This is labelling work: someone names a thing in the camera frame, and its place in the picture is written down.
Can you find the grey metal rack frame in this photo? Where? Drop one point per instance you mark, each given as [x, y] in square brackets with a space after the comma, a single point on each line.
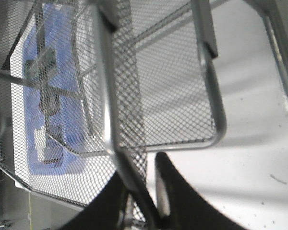
[150, 20]

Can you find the green and beige switch block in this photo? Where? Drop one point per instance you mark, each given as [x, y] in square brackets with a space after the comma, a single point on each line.
[42, 68]

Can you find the red emergency push button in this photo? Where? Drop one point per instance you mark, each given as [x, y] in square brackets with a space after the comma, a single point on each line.
[49, 103]

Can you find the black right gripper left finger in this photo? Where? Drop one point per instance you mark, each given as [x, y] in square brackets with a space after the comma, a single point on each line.
[108, 211]

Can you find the blue plastic tray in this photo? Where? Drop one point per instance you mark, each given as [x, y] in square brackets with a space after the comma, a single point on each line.
[56, 26]

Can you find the silver mesh tray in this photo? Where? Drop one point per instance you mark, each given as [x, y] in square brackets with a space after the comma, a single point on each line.
[123, 123]
[181, 103]

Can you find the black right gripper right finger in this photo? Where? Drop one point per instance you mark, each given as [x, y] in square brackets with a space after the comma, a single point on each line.
[180, 206]

